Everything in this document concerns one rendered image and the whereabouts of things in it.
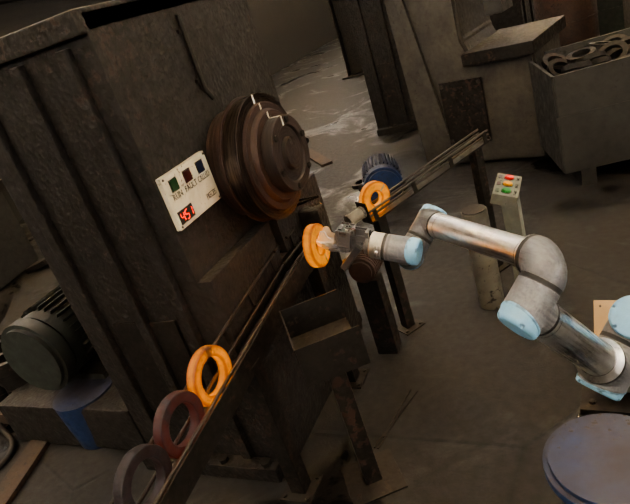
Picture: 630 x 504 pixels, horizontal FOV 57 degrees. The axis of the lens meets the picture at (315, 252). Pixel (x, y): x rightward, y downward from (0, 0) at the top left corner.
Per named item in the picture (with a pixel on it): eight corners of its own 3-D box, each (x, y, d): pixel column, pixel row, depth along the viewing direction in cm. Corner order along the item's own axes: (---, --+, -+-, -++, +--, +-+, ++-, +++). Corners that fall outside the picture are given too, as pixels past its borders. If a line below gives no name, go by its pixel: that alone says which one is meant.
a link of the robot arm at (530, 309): (652, 363, 189) (558, 282, 142) (626, 409, 189) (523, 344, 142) (608, 342, 201) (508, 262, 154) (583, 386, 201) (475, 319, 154)
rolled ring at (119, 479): (150, 429, 150) (140, 428, 152) (109, 494, 137) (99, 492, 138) (182, 471, 160) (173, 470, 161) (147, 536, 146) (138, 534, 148)
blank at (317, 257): (297, 240, 195) (305, 239, 193) (311, 215, 206) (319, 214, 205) (313, 276, 202) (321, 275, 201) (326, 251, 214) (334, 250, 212)
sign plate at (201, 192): (177, 231, 187) (154, 180, 180) (216, 198, 208) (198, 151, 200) (182, 230, 186) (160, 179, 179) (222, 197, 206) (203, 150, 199)
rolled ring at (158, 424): (184, 376, 164) (176, 376, 165) (150, 432, 151) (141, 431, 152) (214, 417, 173) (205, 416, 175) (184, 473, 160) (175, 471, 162)
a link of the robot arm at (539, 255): (568, 236, 144) (417, 197, 204) (543, 280, 144) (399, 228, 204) (594, 257, 149) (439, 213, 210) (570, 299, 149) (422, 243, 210)
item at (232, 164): (251, 243, 209) (203, 117, 190) (300, 191, 246) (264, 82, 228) (266, 241, 206) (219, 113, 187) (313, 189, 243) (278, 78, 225)
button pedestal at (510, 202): (507, 312, 276) (485, 194, 252) (512, 285, 295) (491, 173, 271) (543, 310, 269) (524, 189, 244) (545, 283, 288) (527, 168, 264)
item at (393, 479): (358, 521, 196) (293, 351, 167) (338, 468, 220) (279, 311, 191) (414, 498, 198) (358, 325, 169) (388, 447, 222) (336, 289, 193)
